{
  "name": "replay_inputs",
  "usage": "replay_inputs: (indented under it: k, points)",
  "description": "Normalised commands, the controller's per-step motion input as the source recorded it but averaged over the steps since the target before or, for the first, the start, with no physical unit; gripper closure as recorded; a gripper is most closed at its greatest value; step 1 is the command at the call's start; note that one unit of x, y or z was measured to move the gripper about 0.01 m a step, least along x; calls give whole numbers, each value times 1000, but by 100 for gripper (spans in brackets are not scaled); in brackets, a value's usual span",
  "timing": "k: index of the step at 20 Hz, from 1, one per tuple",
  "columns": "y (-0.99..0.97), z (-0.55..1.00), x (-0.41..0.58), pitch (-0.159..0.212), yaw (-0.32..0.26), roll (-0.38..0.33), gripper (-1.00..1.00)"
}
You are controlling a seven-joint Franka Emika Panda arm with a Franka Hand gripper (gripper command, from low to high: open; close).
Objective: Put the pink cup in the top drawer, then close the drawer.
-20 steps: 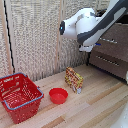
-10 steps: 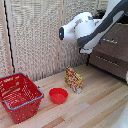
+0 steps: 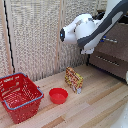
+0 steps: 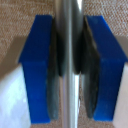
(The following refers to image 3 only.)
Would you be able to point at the red plastic bowl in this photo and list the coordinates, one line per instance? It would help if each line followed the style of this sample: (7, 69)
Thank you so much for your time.
(58, 96)

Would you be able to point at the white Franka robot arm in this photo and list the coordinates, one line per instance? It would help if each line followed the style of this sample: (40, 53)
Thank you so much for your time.
(86, 30)

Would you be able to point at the yellow red snack box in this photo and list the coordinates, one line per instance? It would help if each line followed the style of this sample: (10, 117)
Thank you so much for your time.
(74, 80)

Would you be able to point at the beige woven folding screen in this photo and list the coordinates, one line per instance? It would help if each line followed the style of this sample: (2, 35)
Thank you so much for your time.
(33, 33)

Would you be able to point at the dark brown wooden cabinet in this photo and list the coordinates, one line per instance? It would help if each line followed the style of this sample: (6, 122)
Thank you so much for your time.
(113, 53)

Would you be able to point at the red plastic shopping basket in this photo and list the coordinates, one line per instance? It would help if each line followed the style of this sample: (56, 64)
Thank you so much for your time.
(20, 100)

